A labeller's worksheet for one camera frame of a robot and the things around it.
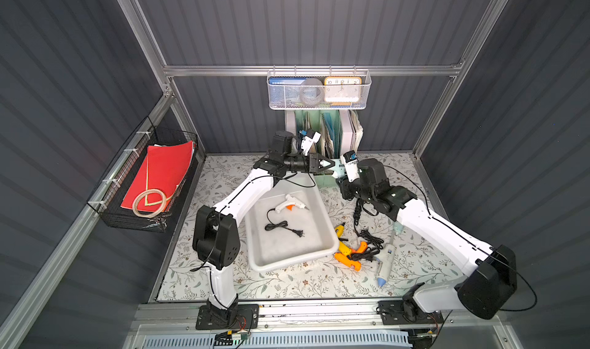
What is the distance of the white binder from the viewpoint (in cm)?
95

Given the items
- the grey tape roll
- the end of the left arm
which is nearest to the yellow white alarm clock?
the grey tape roll

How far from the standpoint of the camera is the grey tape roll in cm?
88

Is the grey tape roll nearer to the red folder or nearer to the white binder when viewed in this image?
the white binder

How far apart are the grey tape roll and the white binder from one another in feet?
0.52
